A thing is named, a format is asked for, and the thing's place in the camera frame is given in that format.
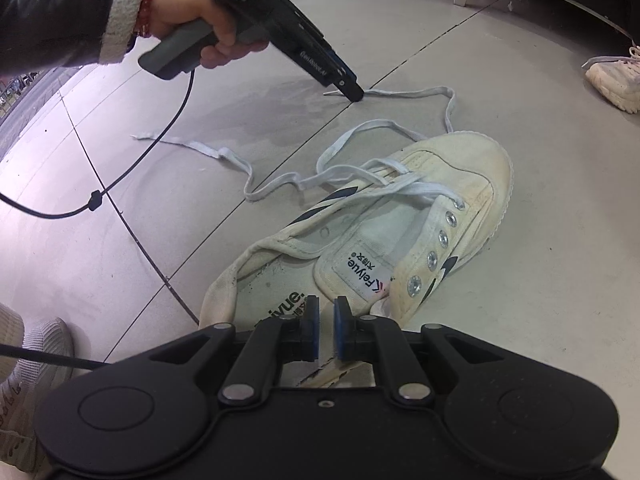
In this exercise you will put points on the white canvas sneaker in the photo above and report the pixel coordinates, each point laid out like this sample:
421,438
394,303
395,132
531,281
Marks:
384,240

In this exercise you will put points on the white shoelace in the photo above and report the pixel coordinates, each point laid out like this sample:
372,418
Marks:
335,174

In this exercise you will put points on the operator grey knit shoe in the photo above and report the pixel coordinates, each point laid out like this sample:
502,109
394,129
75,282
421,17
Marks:
24,384

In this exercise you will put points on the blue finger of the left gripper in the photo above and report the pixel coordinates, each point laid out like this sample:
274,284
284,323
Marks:
345,80

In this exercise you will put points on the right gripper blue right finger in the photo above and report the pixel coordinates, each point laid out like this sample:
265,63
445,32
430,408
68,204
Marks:
381,343

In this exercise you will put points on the operator left hand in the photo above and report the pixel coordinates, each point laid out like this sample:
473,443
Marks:
166,15

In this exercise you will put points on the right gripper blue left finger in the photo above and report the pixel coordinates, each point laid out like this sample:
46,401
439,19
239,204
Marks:
275,341

